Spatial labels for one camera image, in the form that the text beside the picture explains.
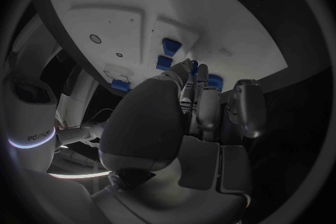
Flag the blue block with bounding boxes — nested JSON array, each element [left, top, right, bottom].
[[155, 55, 174, 71], [161, 38, 183, 55]]

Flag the blue gear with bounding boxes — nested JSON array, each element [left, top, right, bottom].
[[206, 73, 224, 92]]

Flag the blue peg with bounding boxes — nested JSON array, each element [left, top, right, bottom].
[[190, 60, 200, 77]]

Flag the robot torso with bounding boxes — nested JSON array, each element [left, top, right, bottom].
[[1, 71, 58, 173]]

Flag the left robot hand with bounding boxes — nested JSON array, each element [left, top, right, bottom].
[[91, 58, 268, 224]]

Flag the blue plug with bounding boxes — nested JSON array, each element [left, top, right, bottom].
[[110, 78, 132, 92]]

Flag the white cable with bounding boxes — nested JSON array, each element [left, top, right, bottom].
[[66, 108, 115, 129]]

